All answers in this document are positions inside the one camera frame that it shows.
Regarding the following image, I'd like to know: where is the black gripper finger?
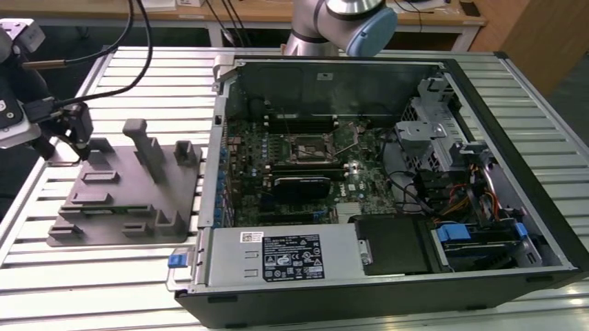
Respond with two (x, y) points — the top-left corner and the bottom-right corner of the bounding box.
(60, 101), (97, 163)
(28, 132), (58, 162)

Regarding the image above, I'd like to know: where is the metal socket cover frame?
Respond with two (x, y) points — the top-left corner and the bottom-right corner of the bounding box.
(326, 117), (368, 156)

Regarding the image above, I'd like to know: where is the CPU socket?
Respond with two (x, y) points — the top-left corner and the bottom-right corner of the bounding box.
(285, 133), (341, 163)

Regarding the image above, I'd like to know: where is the light wooden desk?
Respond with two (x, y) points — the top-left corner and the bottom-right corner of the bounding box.
(0, 0), (491, 52)

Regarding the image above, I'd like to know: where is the grey parts rack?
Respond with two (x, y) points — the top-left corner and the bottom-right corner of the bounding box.
(46, 118), (206, 248)

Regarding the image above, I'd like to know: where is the blue case latch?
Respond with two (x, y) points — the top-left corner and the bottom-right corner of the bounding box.
(167, 252), (191, 270)

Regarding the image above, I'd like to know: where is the bank of four RAM slots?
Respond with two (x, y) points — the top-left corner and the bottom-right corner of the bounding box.
(265, 114), (340, 132)
(270, 162), (350, 181)

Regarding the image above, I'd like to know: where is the silver power supply box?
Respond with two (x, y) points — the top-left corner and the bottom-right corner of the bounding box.
(202, 223), (372, 290)

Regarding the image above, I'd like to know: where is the black graphics card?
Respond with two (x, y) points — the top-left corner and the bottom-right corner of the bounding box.
(272, 174), (333, 201)

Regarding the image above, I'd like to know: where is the black expansion slot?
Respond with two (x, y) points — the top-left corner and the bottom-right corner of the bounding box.
(259, 212), (316, 224)

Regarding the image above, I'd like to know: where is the silver finned heatsink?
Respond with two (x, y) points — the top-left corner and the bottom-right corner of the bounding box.
(334, 201), (364, 225)

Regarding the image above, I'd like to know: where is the green motherboard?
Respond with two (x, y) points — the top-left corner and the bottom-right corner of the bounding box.
(221, 115), (401, 228)

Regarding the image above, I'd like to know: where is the black and silver PC case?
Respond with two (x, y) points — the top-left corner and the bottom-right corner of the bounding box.
(165, 53), (589, 330)

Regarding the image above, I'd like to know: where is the perforated metal drive cage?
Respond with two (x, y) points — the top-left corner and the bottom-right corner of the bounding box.
(394, 77), (467, 173)

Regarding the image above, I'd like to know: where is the hard disk in blue carrier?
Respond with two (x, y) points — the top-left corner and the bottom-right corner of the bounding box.
(432, 221), (531, 274)

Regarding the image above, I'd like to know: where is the brown wooden cabinet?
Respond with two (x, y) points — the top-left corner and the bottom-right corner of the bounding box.
(472, 0), (589, 99)

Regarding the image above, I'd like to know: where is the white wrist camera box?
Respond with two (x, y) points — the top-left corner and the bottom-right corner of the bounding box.
(0, 95), (43, 150)

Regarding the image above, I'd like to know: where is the black cable with plug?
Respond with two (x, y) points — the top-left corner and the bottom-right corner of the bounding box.
(23, 0), (155, 124)

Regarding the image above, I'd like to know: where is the grey corner bracket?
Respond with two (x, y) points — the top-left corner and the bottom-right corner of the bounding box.
(211, 54), (242, 93)

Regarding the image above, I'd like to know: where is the yellow red power wire bundle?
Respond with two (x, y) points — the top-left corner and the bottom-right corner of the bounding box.
(434, 163), (503, 223)

